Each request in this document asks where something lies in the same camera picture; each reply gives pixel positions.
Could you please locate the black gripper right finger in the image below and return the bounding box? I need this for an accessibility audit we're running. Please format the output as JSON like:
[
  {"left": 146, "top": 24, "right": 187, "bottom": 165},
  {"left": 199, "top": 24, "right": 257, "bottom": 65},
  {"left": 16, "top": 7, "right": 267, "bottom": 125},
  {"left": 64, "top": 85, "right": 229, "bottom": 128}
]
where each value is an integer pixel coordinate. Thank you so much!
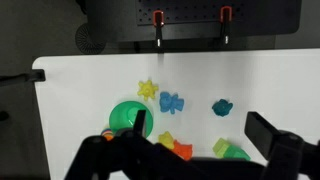
[{"left": 244, "top": 111, "right": 320, "bottom": 180}]

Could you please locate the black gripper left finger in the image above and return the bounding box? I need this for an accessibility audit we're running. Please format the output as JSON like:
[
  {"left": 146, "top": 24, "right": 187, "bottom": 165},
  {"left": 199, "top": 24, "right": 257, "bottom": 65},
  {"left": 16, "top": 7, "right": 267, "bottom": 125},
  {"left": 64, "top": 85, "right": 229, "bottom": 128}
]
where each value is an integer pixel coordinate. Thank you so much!
[{"left": 64, "top": 109, "right": 201, "bottom": 180}]

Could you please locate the teal green bear toy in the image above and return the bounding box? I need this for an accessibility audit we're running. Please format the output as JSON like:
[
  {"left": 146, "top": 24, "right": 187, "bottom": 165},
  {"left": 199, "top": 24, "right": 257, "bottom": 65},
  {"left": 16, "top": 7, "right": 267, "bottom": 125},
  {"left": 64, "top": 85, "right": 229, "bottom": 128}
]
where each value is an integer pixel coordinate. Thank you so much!
[{"left": 211, "top": 98, "right": 234, "bottom": 118}]

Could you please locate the rainbow striped toy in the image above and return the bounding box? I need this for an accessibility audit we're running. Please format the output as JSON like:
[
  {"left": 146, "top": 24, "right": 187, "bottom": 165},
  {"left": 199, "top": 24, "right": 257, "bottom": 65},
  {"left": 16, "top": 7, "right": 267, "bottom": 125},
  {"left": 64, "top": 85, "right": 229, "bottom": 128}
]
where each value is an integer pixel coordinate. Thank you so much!
[{"left": 100, "top": 125, "right": 116, "bottom": 142}]

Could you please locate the green plastic bowl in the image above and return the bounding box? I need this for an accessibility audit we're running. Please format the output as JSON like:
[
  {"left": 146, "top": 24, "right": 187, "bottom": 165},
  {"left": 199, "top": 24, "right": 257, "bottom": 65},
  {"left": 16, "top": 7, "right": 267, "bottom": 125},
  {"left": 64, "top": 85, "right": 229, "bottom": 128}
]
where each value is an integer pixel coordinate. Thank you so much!
[{"left": 108, "top": 100, "right": 155, "bottom": 139}]

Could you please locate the yellow toy block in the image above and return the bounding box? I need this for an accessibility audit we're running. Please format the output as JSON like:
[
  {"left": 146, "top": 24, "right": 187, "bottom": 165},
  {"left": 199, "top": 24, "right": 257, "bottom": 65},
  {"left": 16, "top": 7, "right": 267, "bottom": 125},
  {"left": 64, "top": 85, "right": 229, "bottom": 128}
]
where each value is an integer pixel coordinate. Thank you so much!
[{"left": 157, "top": 130, "right": 175, "bottom": 150}]

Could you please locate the yellow gear toy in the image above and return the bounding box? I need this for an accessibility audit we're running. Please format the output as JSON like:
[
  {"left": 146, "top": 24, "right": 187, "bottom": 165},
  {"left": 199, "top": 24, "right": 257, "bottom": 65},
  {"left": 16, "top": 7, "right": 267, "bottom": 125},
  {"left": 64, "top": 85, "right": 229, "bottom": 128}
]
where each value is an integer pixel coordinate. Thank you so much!
[{"left": 137, "top": 79, "right": 159, "bottom": 102}]

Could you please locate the red toy block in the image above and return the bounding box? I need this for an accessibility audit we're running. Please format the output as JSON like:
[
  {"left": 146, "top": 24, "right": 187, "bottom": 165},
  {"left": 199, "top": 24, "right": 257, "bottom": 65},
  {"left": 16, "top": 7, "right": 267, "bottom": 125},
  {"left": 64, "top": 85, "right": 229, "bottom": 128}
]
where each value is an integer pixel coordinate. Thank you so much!
[{"left": 172, "top": 139, "right": 194, "bottom": 162}]

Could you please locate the blue bear toy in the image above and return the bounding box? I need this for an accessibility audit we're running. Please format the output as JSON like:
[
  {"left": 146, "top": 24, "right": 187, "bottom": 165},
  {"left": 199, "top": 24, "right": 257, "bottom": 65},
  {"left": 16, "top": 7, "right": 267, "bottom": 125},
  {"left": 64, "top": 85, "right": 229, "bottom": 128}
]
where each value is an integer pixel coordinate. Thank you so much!
[{"left": 158, "top": 91, "right": 185, "bottom": 115}]

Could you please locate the lime green cube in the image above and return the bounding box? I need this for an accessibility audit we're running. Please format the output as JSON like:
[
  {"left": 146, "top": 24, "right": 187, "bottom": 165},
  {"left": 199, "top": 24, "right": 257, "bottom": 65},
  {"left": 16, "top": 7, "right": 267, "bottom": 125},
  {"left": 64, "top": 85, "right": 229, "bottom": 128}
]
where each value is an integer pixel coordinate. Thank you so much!
[{"left": 212, "top": 137, "right": 232, "bottom": 158}]

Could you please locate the black table edge clamp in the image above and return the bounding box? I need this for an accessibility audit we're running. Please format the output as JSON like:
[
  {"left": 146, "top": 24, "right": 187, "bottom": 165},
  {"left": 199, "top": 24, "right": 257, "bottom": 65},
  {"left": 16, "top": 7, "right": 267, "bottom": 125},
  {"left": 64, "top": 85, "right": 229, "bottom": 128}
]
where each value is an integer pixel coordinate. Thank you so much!
[{"left": 0, "top": 68, "right": 47, "bottom": 88}]

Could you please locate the black round grille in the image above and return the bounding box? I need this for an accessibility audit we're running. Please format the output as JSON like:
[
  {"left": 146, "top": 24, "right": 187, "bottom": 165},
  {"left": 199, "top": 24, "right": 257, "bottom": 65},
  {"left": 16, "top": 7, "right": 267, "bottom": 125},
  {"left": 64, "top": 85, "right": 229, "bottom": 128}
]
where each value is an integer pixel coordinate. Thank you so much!
[{"left": 74, "top": 22, "right": 108, "bottom": 55}]

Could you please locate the black pegboard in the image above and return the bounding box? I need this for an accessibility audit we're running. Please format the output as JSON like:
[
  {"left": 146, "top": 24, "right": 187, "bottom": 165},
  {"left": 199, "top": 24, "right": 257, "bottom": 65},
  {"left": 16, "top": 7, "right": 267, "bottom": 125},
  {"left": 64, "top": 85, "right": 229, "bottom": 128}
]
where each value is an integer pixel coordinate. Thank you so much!
[{"left": 84, "top": 0, "right": 303, "bottom": 44}]

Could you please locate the orange black clamp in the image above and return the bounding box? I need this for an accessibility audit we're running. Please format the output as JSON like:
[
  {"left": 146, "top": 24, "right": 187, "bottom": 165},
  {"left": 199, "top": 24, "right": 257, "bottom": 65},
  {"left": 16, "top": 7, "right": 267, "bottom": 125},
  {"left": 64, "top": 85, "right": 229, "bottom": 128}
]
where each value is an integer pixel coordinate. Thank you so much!
[
  {"left": 219, "top": 5, "right": 233, "bottom": 46},
  {"left": 152, "top": 9, "right": 165, "bottom": 51}
]

